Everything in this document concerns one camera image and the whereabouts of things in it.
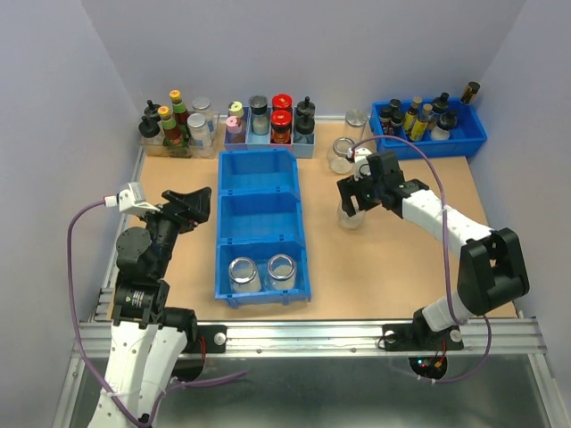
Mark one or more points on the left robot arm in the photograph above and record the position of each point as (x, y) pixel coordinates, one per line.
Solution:
(146, 335)

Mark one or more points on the front silver-lid jar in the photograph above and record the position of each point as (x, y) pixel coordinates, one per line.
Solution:
(199, 130)

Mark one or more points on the front yellow-cap sauce bottle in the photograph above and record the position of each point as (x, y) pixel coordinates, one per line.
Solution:
(175, 143)

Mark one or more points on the rear silver-lid jar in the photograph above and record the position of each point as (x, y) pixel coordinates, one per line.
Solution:
(202, 104)

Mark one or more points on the black dispenser bottle tray rear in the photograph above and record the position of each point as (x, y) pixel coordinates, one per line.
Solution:
(441, 104)

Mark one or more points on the red-lid sauce jar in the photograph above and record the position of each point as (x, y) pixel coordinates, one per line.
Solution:
(282, 102)
(281, 126)

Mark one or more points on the black-cap spice jar front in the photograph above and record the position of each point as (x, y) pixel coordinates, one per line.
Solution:
(391, 117)

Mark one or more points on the rear black dispenser bottle left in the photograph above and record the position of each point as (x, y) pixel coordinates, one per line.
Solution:
(151, 111)

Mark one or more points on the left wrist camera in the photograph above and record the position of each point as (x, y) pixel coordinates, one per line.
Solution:
(131, 200)

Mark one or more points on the grey-lid salt shaker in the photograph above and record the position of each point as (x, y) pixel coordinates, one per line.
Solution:
(259, 114)

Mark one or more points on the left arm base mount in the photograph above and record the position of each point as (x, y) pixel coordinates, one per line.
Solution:
(196, 341)

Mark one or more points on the yellow label bottle rear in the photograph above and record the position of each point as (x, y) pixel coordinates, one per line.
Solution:
(411, 115)

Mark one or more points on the front red-lid sauce jar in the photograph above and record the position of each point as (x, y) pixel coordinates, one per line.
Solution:
(281, 126)

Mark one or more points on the rear yellow-cap sauce bottle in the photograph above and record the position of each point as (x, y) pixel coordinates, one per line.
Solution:
(180, 112)

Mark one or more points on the yellow label bottle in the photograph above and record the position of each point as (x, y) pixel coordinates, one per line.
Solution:
(420, 125)
(411, 115)

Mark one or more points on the lidded glass jar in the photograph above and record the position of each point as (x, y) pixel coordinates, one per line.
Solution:
(354, 125)

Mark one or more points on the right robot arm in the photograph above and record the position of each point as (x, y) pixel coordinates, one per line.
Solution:
(492, 269)

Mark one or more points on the black dispenser bottle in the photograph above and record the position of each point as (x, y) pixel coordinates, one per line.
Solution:
(304, 129)
(305, 107)
(151, 111)
(150, 131)

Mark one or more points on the yellow-cap spice bottle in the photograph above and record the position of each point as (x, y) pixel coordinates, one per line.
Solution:
(236, 109)

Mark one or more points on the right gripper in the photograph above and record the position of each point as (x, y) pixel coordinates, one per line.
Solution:
(348, 186)

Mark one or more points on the yellow-cap sauce bottle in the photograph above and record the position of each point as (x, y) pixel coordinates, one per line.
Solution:
(175, 143)
(180, 112)

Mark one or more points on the yellow label bottle front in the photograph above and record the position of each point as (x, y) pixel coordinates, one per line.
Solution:
(420, 125)

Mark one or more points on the blue tray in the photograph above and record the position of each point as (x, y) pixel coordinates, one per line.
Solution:
(465, 139)

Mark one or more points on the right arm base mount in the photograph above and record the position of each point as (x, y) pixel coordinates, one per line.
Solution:
(429, 348)

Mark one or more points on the front black dispenser bottle middle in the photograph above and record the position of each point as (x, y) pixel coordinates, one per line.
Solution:
(304, 129)

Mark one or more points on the front black dispenser bottle left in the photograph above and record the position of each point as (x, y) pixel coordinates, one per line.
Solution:
(150, 131)

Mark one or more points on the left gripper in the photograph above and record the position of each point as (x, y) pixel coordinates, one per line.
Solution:
(193, 208)

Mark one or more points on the pastel compartment organizer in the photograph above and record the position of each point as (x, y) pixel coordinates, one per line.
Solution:
(303, 149)

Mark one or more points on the rear black dispenser bottle middle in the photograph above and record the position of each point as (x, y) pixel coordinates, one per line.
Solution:
(305, 107)

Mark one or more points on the pink-cap spice bottle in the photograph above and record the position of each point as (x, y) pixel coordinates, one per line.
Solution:
(235, 130)

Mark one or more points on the rear red-lid sauce jar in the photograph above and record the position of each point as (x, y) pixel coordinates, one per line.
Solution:
(282, 102)

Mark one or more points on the black dispenser bottle tray front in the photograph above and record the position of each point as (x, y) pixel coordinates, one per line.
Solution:
(444, 125)

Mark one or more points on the black dispenser bottle tray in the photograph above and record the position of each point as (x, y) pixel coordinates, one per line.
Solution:
(444, 125)
(441, 104)

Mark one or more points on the large blue divided bin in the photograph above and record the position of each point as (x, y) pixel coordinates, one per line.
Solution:
(260, 215)

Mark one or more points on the clear plastic organizer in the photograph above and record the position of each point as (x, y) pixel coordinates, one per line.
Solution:
(192, 151)

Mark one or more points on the silver-lid jar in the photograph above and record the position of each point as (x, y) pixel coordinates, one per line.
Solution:
(202, 104)
(199, 130)

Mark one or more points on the dark bottle gold band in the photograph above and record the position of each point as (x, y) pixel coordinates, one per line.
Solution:
(470, 92)

